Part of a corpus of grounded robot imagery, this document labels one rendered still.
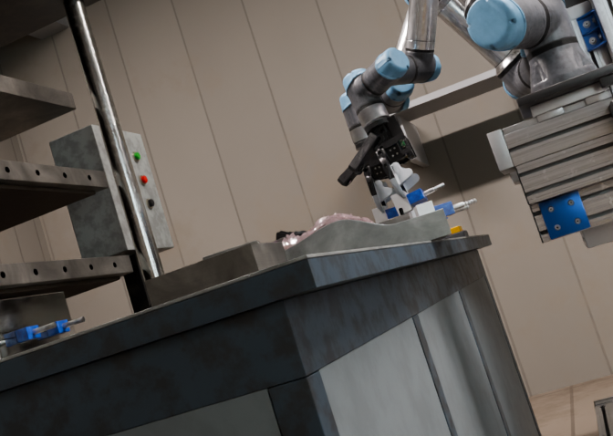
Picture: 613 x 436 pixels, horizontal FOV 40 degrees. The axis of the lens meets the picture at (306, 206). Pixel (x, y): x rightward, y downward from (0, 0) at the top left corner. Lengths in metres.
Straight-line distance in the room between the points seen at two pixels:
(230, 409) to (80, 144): 1.72
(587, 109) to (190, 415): 1.20
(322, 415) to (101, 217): 1.69
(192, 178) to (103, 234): 2.24
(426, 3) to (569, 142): 0.54
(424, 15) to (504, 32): 0.40
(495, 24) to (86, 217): 1.36
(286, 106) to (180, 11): 0.86
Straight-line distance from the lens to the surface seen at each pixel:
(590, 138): 1.90
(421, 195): 2.07
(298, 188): 4.52
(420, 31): 2.18
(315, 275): 0.92
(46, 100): 2.38
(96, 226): 2.57
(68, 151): 2.63
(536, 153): 1.90
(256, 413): 0.98
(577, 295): 4.32
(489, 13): 1.85
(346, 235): 1.70
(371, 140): 2.12
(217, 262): 1.35
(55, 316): 2.01
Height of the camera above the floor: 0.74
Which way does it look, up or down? 7 degrees up
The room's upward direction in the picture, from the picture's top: 18 degrees counter-clockwise
